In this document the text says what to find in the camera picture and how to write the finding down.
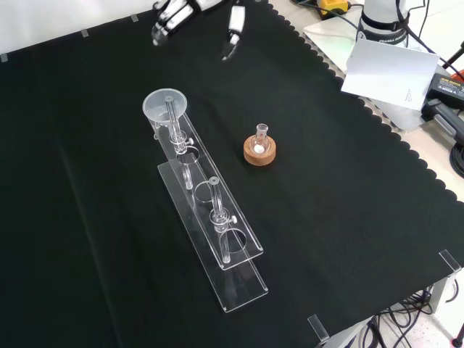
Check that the clear funnel stand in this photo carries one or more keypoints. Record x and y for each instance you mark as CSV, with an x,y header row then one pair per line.
x,y
206,224

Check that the black power adapter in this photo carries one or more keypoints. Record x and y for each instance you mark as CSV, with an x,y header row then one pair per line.
x,y
447,87

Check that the round-bottom glass flask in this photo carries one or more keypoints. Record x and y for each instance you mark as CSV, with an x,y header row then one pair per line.
x,y
261,143

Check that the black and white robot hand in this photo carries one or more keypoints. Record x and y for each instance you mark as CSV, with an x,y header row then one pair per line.
x,y
174,14

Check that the translucent plastic funnel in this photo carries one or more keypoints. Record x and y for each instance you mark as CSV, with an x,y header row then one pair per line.
x,y
156,105

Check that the yellow stop button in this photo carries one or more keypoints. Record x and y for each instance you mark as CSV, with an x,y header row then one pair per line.
x,y
333,5

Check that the white paper sheet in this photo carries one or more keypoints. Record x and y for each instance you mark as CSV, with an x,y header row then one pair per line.
x,y
388,72

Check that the black cloth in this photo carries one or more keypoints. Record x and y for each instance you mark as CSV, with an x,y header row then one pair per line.
x,y
108,217

